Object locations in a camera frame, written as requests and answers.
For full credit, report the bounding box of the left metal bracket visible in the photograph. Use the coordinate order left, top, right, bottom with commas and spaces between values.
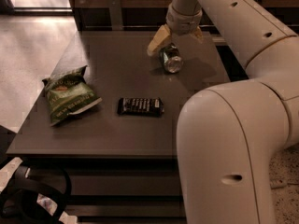
107, 0, 123, 31

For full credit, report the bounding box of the grey drawer cabinet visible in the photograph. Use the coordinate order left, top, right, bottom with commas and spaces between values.
7, 32, 228, 224

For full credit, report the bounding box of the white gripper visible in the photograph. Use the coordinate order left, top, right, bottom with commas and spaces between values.
147, 4, 204, 57

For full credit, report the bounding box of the black candy bar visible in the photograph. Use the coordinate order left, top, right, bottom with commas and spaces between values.
117, 98, 164, 117

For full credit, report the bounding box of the black chair base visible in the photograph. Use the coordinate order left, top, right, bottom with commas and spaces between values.
0, 161, 72, 224

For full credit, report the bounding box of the green soda can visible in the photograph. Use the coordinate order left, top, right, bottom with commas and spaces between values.
159, 43, 183, 74

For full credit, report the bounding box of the green chip bag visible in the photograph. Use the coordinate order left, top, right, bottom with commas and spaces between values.
42, 66, 102, 126

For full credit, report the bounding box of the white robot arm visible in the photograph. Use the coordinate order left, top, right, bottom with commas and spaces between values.
148, 0, 299, 224

